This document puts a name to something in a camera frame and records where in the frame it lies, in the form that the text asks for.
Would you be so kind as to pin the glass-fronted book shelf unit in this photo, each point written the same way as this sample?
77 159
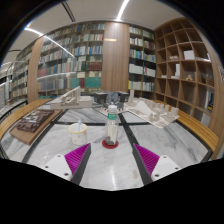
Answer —
21 80

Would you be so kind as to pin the clear green-labelled drink bottle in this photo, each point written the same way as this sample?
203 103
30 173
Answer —
112 128

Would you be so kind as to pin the large white terraced site model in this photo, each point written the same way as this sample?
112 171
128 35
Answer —
150 111

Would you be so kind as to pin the flat round red coaster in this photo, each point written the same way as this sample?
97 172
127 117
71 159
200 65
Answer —
110 146

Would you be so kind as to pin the ceiling strip lights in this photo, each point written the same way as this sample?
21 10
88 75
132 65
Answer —
121 10

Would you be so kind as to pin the dark grey building model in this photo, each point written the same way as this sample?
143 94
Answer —
101 96

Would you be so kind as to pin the pale spoon in mug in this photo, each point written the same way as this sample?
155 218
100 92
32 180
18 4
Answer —
79 126

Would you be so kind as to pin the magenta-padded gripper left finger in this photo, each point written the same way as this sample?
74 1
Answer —
75 160

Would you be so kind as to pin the white building model with columns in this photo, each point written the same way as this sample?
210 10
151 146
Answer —
71 100

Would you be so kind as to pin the brown architectural model on board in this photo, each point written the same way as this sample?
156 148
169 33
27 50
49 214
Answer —
35 121

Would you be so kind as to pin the narrow book-filled shelf unit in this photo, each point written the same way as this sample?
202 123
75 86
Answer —
141 63

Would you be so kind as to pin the small flat white model board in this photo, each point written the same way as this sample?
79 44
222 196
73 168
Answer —
102 111

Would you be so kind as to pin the white mug with yellow rim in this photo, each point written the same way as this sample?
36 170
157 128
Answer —
78 136

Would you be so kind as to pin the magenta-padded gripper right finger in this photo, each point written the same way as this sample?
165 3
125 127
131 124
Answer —
150 160

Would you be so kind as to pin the wooden cubby shelf unit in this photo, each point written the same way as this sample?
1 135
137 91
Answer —
186 70

